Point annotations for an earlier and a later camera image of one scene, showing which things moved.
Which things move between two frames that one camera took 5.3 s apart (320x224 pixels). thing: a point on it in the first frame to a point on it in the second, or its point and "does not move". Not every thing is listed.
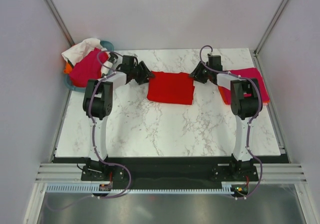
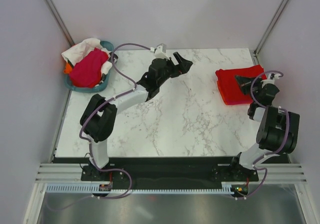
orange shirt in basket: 68,68 does not move
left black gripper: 146,74 to 184,66
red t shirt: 171,88 to 229,87
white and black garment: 107,65 does not move
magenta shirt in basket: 89,67 does not move
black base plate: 170,173 does not move
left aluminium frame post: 48,1 does not move
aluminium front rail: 285,172 does not move
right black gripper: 196,73 to 244,82
